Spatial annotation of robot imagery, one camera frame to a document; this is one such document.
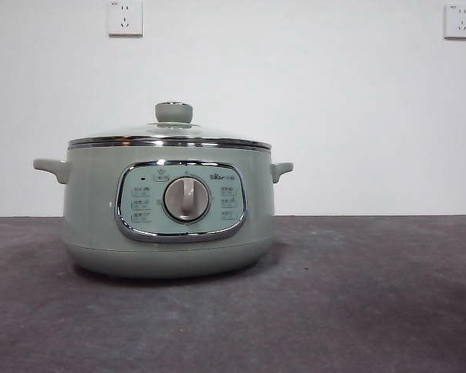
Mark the white wall socket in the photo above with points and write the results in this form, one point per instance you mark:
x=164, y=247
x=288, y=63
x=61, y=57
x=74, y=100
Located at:
x=461, y=21
x=125, y=19

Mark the sage green electric pot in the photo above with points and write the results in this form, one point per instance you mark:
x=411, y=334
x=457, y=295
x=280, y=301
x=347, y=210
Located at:
x=93, y=194

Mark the glass lid with green knob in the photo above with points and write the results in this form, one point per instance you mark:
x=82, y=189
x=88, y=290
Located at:
x=174, y=113

